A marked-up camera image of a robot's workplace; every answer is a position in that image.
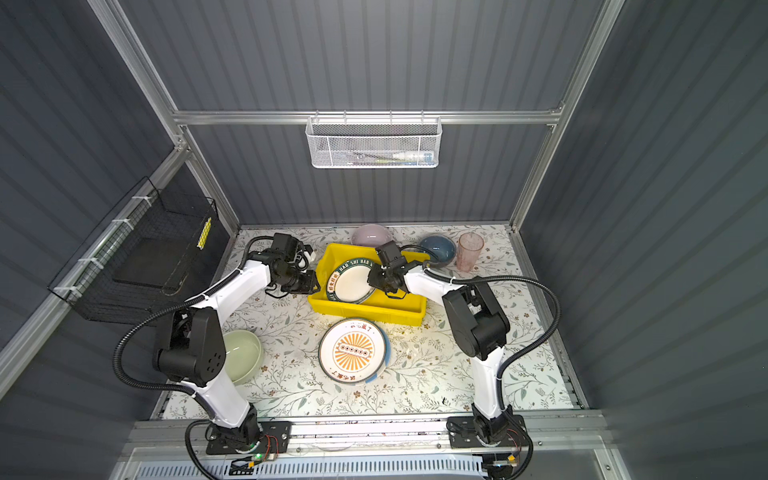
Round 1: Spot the green rimmed white plate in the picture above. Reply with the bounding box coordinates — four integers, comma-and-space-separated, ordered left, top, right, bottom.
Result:
325, 258, 376, 304

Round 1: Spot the blue white striped plate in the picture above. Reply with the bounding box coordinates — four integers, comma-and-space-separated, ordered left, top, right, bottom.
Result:
364, 324, 392, 384

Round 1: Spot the orange sunburst plate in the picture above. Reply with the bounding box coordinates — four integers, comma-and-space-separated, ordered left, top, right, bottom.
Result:
318, 318, 384, 385

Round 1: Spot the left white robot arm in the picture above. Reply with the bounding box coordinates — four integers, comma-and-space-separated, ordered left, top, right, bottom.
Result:
152, 233, 320, 429

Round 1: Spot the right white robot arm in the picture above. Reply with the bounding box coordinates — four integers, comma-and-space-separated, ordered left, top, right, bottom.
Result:
367, 241, 510, 420

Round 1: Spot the yellow plastic bin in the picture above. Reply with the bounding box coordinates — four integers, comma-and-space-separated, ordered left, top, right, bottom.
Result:
308, 243, 427, 327

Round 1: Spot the purple bowl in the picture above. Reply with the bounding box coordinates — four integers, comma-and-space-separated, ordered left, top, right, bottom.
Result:
351, 224, 393, 248

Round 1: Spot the dark blue bowl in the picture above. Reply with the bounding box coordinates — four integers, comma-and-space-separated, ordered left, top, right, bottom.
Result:
418, 235, 457, 267

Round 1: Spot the pink plastic cup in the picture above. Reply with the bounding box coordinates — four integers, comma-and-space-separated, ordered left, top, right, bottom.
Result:
455, 232, 485, 272

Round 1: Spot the yellow tag on basket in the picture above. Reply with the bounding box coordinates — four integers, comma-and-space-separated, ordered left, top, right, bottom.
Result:
196, 217, 212, 250

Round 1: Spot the light green bowl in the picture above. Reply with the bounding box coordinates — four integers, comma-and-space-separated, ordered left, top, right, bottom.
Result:
223, 330, 265, 386

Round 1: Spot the floral table mat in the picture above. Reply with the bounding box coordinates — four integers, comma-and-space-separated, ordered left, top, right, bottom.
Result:
161, 224, 574, 420

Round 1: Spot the white marker in basket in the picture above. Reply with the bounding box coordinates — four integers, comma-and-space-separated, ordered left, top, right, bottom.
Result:
392, 151, 434, 165

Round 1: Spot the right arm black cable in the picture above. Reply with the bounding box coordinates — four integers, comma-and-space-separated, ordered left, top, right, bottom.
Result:
400, 243, 562, 480

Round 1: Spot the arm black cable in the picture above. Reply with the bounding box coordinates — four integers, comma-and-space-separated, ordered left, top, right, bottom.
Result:
112, 235, 277, 480
400, 243, 562, 480

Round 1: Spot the black wire basket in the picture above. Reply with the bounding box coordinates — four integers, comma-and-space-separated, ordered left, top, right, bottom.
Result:
48, 184, 229, 325

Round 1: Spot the white wire mesh basket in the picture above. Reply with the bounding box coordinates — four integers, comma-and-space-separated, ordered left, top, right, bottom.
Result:
305, 114, 443, 169

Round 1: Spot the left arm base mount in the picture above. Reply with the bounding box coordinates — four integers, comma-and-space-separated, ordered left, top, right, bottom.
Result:
205, 421, 293, 455

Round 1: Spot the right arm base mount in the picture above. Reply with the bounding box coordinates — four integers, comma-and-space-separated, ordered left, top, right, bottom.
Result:
446, 415, 530, 450

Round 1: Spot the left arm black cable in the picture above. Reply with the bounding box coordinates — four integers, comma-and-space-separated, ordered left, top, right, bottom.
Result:
112, 235, 277, 480

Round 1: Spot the aluminium front rail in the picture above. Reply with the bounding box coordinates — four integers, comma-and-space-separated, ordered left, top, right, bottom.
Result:
119, 410, 613, 461

